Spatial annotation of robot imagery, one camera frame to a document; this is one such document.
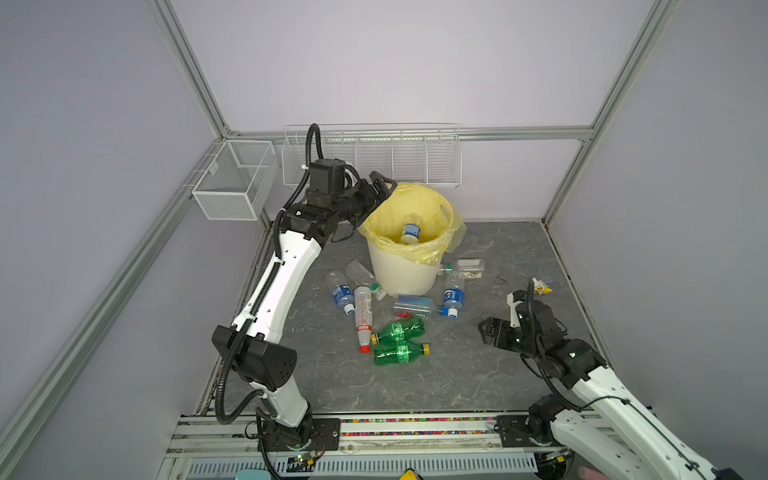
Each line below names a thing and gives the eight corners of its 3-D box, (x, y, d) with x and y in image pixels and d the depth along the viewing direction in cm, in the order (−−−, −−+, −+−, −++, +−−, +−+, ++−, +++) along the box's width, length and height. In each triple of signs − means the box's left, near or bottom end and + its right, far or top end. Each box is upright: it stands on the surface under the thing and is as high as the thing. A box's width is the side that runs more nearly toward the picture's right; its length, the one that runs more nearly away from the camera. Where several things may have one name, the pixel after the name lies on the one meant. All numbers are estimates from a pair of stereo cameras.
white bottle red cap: (355, 354, 87) (354, 350, 84) (355, 290, 101) (354, 285, 98) (373, 352, 87) (373, 348, 85) (371, 289, 101) (370, 284, 99)
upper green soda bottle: (381, 348, 89) (380, 342, 85) (377, 332, 92) (376, 325, 88) (425, 337, 91) (426, 330, 87) (419, 321, 94) (420, 314, 91)
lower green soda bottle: (374, 365, 86) (373, 358, 82) (375, 346, 90) (374, 339, 86) (429, 364, 86) (431, 358, 82) (428, 346, 90) (429, 339, 86)
